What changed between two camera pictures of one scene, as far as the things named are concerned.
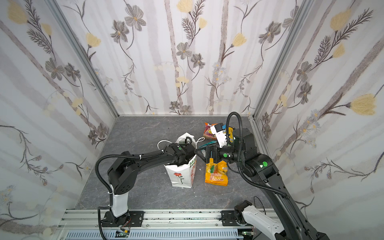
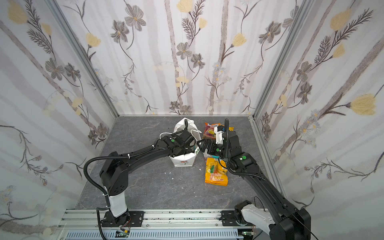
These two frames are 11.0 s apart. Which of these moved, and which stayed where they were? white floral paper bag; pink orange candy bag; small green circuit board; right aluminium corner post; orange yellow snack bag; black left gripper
Moved: black left gripper; white floral paper bag
Stayed: right aluminium corner post; pink orange candy bag; small green circuit board; orange yellow snack bag
